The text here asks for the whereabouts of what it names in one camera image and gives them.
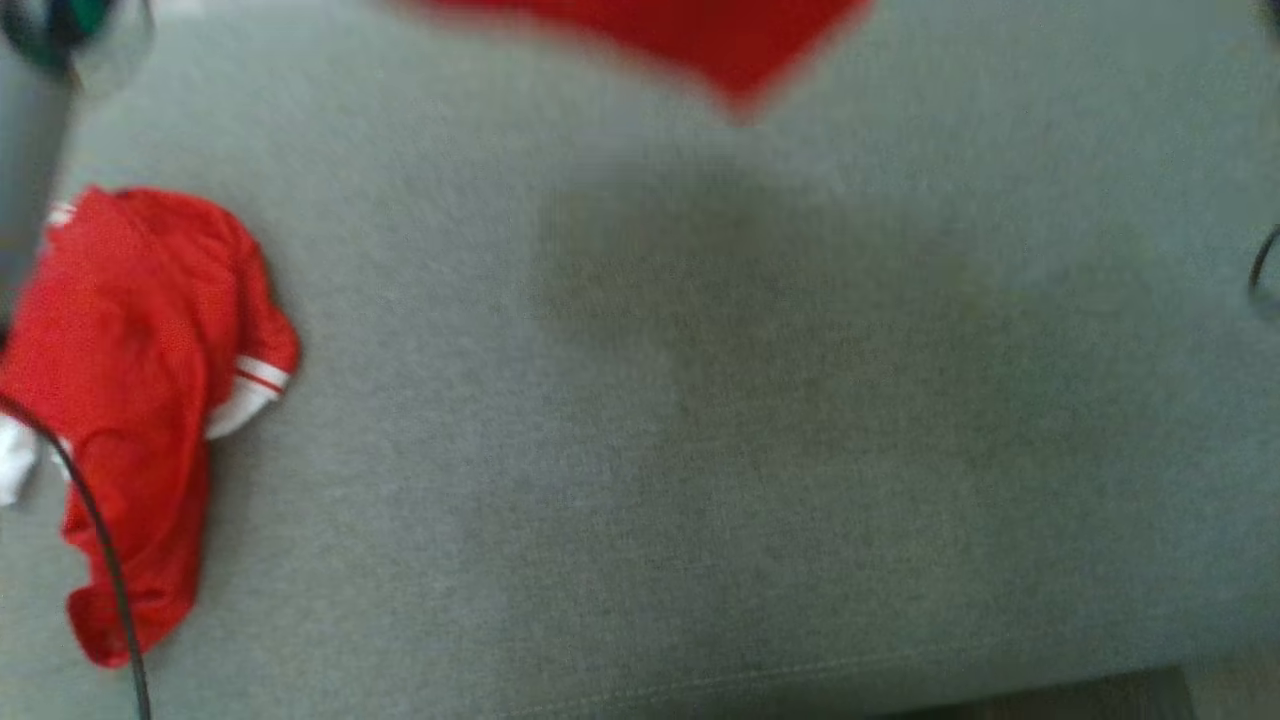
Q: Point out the red shorts white stripe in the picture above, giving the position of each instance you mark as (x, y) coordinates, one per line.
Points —
(700, 35)

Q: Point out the red shirt white sleeves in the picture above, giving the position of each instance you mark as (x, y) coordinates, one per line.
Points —
(130, 350)

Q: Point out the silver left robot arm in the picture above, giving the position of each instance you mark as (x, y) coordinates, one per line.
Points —
(35, 150)

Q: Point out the grey fabric sofa seat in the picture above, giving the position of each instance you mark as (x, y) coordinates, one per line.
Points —
(700, 400)

